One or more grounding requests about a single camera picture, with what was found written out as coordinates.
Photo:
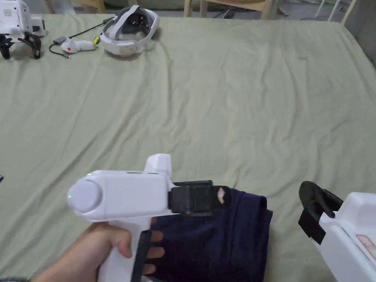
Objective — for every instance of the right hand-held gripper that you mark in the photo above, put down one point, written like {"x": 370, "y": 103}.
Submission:
{"x": 349, "y": 235}

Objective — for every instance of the spare white hand-held gripper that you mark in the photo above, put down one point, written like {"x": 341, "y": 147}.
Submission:
{"x": 16, "y": 20}

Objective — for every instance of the white hand controller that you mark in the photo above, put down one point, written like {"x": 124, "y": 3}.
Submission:
{"x": 79, "y": 45}

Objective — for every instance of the person's left hand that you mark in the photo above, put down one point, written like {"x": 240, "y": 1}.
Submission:
{"x": 97, "y": 243}

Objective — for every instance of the dark blue shirt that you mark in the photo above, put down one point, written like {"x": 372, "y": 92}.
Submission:
{"x": 211, "y": 243}

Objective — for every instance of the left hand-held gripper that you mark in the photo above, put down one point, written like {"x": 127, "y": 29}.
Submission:
{"x": 132, "y": 194}

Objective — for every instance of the bed with pale green sheet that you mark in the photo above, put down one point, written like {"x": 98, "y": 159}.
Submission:
{"x": 223, "y": 102}

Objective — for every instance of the white headset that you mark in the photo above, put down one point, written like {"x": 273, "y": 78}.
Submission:
{"x": 129, "y": 38}

